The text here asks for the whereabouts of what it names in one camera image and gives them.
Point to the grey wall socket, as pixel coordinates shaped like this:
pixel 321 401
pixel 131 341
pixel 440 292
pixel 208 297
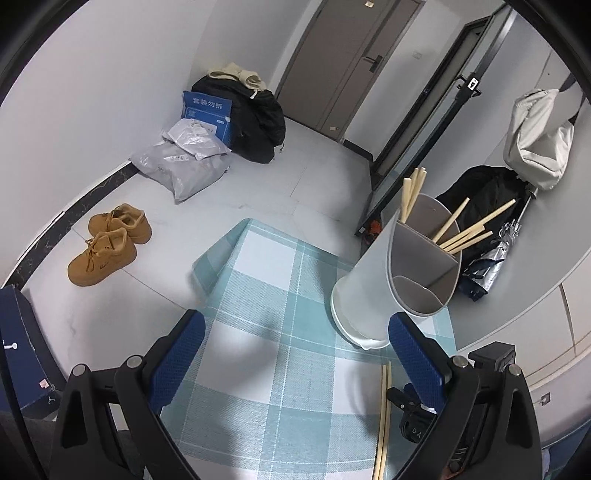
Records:
pixel 545 397

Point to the dark blue box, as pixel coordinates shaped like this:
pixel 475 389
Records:
pixel 27 350

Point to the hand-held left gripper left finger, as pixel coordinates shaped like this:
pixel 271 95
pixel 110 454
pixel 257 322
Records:
pixel 178 360

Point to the small orange item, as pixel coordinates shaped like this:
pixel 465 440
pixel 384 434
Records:
pixel 372 230

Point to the white grey utensil holder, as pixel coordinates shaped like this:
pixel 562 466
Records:
pixel 369 286

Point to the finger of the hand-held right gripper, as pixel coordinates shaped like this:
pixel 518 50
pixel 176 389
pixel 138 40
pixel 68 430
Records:
pixel 399 396

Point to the teal checked tablecloth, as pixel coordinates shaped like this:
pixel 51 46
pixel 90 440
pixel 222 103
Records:
pixel 286 323

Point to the black jacket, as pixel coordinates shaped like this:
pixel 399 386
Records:
pixel 485 189

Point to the black framed glass door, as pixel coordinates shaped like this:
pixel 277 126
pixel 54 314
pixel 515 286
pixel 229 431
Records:
pixel 438 129

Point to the bundle of wooden chopsticks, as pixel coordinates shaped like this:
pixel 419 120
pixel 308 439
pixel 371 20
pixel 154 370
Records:
pixel 457 242

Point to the tan suede shoe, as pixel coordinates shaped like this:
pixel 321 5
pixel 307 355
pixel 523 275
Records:
pixel 122 221
pixel 101 258

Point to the grey brown door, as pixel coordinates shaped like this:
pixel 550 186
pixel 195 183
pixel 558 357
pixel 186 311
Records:
pixel 332 60

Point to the blue cardboard box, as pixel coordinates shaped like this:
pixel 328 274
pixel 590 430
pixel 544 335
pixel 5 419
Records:
pixel 205 106

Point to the white hanging bag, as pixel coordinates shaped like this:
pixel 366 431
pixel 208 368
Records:
pixel 540 138

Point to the wooden chopstick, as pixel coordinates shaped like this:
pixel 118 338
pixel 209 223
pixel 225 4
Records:
pixel 380 415
pixel 386 415

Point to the grey plastic parcel bag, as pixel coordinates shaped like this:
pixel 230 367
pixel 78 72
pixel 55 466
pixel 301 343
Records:
pixel 184 175

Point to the black bag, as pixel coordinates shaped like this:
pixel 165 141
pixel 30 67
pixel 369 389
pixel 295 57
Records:
pixel 258 124

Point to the silver folded umbrella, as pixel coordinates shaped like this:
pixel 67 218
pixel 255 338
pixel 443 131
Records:
pixel 489 267

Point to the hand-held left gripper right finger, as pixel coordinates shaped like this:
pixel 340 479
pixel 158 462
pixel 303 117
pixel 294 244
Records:
pixel 418 360

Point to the white plastic parcel bag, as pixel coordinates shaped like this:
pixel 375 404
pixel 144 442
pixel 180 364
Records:
pixel 194 136

